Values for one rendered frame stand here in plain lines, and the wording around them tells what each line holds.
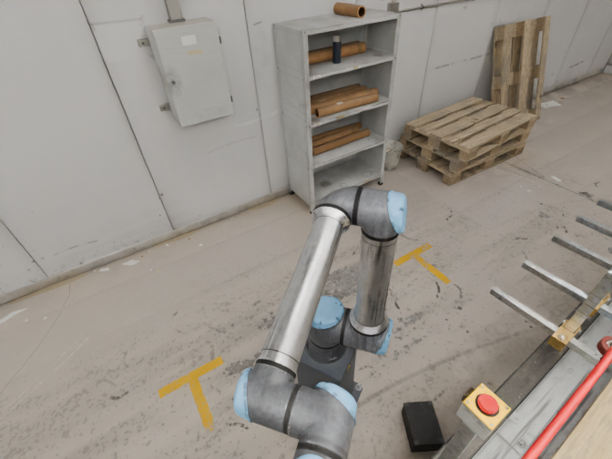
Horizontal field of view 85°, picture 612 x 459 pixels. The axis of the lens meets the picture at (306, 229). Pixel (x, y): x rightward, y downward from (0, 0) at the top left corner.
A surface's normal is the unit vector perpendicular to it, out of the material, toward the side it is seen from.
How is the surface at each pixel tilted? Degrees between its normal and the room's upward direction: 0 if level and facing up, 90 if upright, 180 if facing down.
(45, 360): 0
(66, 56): 90
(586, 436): 0
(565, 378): 0
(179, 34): 90
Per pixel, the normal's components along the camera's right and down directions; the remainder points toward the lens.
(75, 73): 0.53, 0.54
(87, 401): -0.05, -0.76
